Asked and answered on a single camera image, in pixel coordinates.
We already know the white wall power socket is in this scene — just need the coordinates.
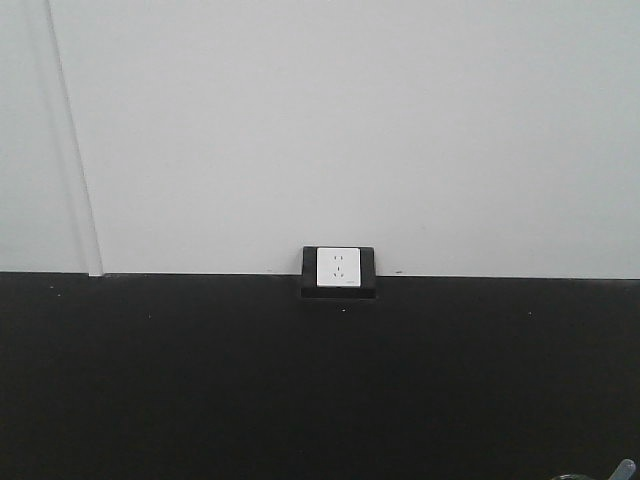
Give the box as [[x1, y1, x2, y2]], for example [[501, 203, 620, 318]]
[[316, 247, 361, 288]]

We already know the black socket housing box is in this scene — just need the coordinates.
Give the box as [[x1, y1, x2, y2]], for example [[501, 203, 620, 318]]
[[300, 246, 377, 300]]

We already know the clear glass beaker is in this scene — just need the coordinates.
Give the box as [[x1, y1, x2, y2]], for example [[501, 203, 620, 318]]
[[559, 458, 640, 480]]

